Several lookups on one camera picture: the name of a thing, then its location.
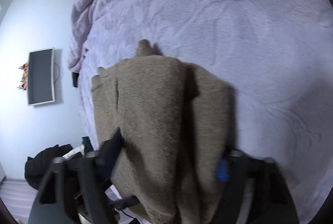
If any wall mounted television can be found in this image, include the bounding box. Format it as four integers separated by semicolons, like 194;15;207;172
26;48;55;106

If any lavender embossed bedspread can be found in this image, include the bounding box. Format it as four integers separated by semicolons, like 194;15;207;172
68;0;332;223

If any olive knitted sweater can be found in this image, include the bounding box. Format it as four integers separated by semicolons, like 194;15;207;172
91;40;230;223

